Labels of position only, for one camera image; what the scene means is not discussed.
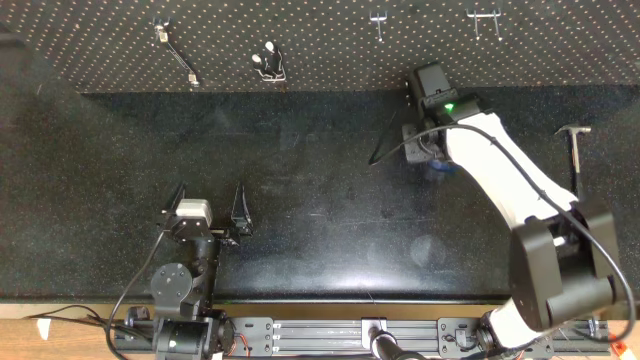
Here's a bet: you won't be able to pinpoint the black pegboard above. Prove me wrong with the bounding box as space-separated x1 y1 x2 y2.
0 0 640 95

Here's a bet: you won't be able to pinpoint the black cable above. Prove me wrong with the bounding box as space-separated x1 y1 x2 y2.
368 122 639 346
104 229 167 360

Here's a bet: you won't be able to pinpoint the thin black wire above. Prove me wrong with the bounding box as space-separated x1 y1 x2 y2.
23 303 151 342

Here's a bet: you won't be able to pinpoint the orange plastic piece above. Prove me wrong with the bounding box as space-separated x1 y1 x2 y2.
608 332 629 360

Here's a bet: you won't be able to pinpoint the roll of blue tape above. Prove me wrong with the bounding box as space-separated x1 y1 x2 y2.
424 158 459 182

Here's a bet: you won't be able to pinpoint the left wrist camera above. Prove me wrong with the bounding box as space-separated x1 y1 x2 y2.
174 198 214 224

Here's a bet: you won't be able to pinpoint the mounting rail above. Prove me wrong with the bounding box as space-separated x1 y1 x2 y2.
112 305 614 360

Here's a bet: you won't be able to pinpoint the hammer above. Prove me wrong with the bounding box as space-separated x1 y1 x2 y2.
553 123 593 200

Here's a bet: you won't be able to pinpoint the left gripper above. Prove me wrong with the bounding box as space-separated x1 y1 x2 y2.
159 182 255 247

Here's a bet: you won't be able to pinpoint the black and white pliers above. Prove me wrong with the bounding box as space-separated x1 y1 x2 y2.
251 40 288 84

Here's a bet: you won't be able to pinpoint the wrench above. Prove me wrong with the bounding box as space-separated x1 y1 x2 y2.
153 23 202 89

